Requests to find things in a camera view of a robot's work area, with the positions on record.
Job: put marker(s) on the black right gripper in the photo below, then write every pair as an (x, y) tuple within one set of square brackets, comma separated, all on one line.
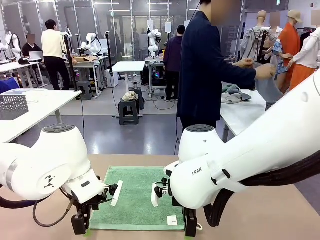
[(190, 213)]

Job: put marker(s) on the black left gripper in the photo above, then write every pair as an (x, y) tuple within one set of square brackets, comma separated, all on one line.
[(86, 209)]

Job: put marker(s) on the green terry towel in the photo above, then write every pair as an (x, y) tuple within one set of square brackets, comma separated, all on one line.
[(135, 210)]

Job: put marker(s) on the grey towel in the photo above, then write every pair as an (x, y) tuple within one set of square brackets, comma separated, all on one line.
[(267, 87)]

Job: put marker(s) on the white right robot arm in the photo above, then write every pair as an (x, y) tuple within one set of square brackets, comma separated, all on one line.
[(250, 155)]

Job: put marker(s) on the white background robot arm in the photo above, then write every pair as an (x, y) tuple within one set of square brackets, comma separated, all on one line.
[(153, 47), (15, 46), (93, 46)]

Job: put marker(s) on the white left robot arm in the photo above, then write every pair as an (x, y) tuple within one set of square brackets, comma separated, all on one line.
[(37, 162)]

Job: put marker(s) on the grey perforated basket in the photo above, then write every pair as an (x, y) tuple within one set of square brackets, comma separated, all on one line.
[(12, 106), (270, 106)]

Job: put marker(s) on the person's right hand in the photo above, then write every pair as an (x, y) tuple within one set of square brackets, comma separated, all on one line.
[(266, 72)]

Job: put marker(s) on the person's left hand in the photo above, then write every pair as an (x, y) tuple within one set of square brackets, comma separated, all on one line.
[(245, 63)]

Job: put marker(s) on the grey step stool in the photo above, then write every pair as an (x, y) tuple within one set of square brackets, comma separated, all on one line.
[(141, 100), (128, 112), (85, 90)]

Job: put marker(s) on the pile of grey cloths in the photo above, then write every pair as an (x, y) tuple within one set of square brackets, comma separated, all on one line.
[(232, 96)]

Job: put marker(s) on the beige bundled cloth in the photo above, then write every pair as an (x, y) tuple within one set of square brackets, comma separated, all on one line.
[(130, 96)]

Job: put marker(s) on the white flat tray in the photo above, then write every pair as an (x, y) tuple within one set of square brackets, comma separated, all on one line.
[(25, 92)]

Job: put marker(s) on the person in navy jacket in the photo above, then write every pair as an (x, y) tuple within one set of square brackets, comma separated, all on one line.
[(200, 75)]

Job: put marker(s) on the blue chair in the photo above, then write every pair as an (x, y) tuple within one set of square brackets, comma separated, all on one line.
[(8, 86)]

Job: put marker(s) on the black tripod stand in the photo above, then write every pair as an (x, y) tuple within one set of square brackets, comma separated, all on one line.
[(71, 62)]

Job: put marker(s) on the white office desk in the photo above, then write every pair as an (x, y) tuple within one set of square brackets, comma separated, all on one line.
[(92, 62), (155, 60), (15, 66)]

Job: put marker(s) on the open cardboard box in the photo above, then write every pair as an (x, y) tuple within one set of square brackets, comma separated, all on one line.
[(85, 59)]

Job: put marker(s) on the white standing desk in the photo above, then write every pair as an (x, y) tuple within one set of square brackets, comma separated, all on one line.
[(128, 66)]

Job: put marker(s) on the black slim stand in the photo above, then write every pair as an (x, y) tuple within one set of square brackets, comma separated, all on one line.
[(108, 55)]

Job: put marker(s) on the black bag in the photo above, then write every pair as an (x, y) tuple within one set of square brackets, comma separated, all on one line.
[(24, 61)]

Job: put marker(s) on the person in purple hoodie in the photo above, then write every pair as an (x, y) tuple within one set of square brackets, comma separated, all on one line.
[(173, 55)]

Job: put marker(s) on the silver laptop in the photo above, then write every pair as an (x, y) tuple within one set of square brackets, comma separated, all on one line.
[(36, 55)]

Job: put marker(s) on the person in cream sweater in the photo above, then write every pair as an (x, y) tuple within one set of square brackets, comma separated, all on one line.
[(53, 45)]

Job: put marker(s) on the seated person in black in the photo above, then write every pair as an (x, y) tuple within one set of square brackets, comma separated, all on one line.
[(31, 47)]

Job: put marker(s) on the person with blue floral garment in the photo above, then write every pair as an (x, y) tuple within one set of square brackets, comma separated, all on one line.
[(280, 55)]

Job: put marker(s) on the mannequin with grey shirt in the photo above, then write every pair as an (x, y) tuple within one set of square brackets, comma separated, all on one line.
[(250, 40)]

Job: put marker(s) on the mannequin with orange jacket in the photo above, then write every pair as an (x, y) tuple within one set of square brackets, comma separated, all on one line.
[(290, 42)]

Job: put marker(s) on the mannequin with white shirt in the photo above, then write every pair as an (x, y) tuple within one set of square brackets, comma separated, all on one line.
[(308, 52)]

